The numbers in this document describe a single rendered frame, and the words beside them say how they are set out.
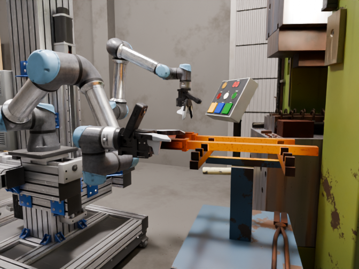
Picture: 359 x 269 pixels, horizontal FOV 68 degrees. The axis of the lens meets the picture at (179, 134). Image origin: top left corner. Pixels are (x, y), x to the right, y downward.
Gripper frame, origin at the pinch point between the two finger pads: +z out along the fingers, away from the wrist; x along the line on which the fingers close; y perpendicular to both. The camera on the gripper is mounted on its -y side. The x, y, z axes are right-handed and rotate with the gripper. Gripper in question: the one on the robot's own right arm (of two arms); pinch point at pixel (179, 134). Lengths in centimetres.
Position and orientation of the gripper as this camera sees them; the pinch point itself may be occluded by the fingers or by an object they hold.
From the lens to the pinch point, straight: 79.6
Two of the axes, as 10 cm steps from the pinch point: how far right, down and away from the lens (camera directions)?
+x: -2.8, 1.2, -9.5
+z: 9.6, 0.4, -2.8
